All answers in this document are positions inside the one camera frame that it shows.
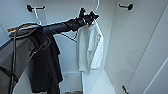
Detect white t-shirt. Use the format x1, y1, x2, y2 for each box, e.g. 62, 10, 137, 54
76, 21, 105, 76

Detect black wardrobe hook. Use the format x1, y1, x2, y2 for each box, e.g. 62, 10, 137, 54
118, 3, 134, 11
26, 4, 46, 13

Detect dark door hinge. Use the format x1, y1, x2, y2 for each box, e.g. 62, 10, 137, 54
121, 84, 130, 94

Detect white inner shelf unit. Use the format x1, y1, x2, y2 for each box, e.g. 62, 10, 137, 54
80, 69, 117, 94

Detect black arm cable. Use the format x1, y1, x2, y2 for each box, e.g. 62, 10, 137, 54
8, 22, 53, 94

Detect black t-shirt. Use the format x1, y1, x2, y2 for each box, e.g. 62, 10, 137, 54
25, 31, 64, 94

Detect white clothes hanger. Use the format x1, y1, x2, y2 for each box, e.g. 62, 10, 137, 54
31, 6, 43, 27
91, 0, 102, 14

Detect white wardrobe carcass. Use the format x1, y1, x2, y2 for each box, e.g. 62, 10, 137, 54
0, 0, 168, 94

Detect orange warning sticker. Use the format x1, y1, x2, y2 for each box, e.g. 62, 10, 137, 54
7, 22, 40, 33

